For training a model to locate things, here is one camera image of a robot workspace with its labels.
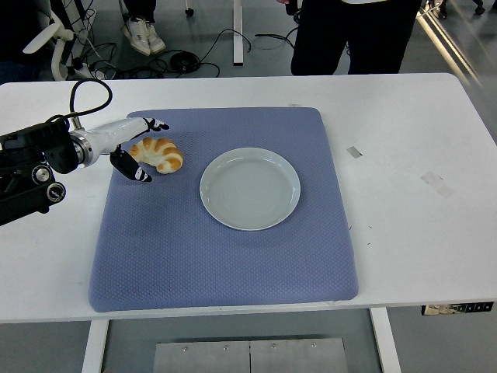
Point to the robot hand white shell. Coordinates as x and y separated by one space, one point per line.
116 132

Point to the croissant bread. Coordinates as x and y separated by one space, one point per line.
159 153

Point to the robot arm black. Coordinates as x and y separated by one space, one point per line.
23 155

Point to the person with white shoes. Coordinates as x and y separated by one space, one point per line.
141 35

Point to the blue quilted mat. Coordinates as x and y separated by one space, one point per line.
155 252

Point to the black caster wheel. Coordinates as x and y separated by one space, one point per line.
190 11

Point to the grey round plate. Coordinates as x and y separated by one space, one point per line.
250 188

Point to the white far table leg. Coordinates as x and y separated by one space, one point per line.
237 35

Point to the white table leg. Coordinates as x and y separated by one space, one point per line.
384 342
95 346
237 35

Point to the small grey tape piece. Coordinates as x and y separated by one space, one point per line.
355 152

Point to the person in dark clothing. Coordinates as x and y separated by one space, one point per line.
349 39

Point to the grey metal plate with screws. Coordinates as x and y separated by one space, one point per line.
248 357

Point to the large clear tape piece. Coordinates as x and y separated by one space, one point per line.
436 184

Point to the table control panel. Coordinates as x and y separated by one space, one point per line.
458 309

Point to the white chair frame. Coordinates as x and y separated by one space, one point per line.
58 58

